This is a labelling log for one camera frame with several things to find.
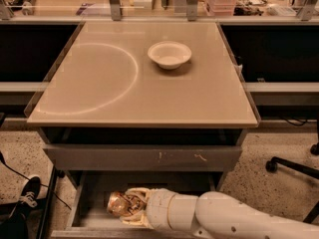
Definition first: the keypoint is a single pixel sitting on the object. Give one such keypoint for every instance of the black and white sneaker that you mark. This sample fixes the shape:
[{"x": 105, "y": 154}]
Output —
[{"x": 27, "y": 200}]

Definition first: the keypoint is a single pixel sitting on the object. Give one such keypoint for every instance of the grey metal post left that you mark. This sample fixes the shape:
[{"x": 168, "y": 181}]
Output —
[{"x": 116, "y": 13}]

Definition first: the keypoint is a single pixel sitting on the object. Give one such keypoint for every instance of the open middle drawer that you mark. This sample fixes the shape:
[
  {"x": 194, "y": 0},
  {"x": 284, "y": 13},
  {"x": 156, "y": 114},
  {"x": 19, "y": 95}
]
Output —
[{"x": 89, "y": 218}]

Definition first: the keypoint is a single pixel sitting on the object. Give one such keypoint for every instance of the black office chair base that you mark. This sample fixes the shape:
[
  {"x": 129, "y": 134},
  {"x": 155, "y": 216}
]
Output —
[{"x": 272, "y": 165}]

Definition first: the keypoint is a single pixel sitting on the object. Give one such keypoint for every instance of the grey metal post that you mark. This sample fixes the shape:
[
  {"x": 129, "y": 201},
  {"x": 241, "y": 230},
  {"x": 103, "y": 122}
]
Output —
[
  {"x": 116, "y": 13},
  {"x": 191, "y": 10}
]

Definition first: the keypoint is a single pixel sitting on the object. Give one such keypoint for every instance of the grey metal post right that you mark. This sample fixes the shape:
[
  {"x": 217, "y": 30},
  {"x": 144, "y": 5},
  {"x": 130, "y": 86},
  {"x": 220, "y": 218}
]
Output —
[{"x": 191, "y": 10}]

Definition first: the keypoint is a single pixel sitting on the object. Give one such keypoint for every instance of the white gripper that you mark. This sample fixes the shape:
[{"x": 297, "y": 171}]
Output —
[{"x": 157, "y": 207}]

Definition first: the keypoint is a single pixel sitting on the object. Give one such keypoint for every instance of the closed top drawer front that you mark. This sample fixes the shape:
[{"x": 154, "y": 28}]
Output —
[{"x": 143, "y": 157}]

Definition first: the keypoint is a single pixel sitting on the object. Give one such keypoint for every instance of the white paper bowl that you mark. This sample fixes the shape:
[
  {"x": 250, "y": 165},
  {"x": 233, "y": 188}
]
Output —
[{"x": 169, "y": 55}]

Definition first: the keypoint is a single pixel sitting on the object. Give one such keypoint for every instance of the grey drawer cabinet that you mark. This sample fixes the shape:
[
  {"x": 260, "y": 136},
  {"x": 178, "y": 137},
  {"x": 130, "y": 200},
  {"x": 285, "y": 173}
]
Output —
[{"x": 107, "y": 91}]

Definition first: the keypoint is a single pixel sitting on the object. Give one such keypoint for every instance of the orange soda can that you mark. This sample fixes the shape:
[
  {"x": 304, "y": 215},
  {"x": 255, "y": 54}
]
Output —
[{"x": 125, "y": 204}]

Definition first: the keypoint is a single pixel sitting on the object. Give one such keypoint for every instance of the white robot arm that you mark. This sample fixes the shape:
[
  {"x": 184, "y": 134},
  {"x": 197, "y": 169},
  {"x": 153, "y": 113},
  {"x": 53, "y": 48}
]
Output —
[{"x": 211, "y": 215}]

